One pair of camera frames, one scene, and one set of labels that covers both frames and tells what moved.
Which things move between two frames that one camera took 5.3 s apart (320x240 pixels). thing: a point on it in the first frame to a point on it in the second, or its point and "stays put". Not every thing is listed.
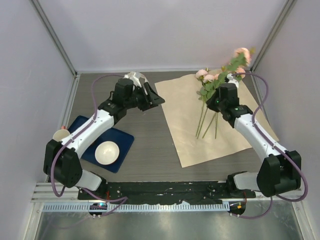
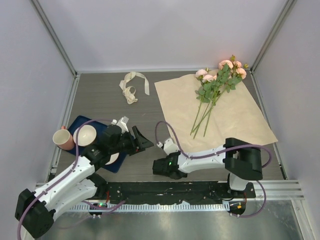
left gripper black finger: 154,98 to 143,142
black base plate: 163,191 stays put
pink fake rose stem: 243,57 to 224,67
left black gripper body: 139,99 to 127,143
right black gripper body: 214,103 to 180,177
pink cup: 60,134 stays put
